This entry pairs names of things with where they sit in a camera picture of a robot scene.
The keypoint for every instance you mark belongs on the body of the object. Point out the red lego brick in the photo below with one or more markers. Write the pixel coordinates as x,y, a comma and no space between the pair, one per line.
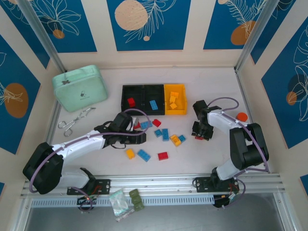
156,123
162,156
131,102
199,138
137,126

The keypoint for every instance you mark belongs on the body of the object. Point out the small blue lego brick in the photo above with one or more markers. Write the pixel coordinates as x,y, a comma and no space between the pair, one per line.
182,138
157,132

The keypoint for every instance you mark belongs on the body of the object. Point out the long yellow lego brick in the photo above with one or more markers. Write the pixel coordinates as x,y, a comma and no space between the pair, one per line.
175,140

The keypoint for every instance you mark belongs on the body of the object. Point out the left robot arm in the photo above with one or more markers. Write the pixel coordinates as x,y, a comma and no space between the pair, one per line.
43,168

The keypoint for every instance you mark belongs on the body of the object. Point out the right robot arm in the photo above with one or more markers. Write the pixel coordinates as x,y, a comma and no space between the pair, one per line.
250,149

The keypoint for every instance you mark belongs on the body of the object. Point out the yellow plastic bin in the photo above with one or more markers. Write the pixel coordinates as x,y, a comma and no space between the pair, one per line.
180,106

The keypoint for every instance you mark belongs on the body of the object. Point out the orange-lid bottle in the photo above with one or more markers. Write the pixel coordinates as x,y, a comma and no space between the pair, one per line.
241,116

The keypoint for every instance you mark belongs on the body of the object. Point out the metal tongs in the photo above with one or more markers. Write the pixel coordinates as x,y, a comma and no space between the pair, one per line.
80,115

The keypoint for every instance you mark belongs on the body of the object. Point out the olive green block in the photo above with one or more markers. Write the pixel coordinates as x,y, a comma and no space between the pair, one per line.
136,199
133,193
138,207

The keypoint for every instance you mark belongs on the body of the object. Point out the clear plastic zip bag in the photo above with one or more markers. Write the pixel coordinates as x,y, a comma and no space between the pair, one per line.
118,201

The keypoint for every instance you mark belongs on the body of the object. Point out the mint green zip pouch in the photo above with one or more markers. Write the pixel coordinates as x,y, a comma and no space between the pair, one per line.
79,86

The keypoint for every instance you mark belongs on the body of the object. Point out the small clear plastic packet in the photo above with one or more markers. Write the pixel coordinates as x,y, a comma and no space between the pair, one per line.
125,214

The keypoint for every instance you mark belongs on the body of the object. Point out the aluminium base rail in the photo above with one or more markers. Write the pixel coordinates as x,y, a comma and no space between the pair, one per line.
154,181

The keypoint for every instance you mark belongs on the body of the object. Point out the aluminium side rail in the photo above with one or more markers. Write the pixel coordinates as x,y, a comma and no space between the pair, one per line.
55,115
241,84

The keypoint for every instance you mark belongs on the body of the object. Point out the aluminium frame post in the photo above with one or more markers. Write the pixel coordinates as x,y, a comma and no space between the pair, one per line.
43,36
252,36

